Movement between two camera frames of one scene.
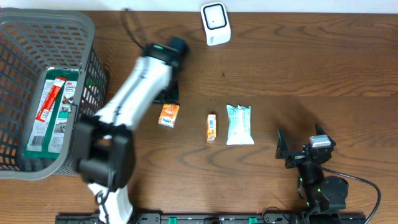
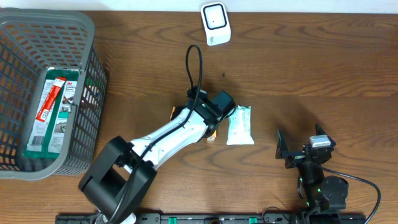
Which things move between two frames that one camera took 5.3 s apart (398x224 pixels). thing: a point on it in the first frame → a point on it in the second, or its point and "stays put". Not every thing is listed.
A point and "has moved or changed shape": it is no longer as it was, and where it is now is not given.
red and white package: [50, 99] stays put
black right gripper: [283, 153] stays put
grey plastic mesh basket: [32, 42] stays put
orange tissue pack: [168, 115] has moved or changed shape
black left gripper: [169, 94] → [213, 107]
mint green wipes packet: [239, 132] stays put
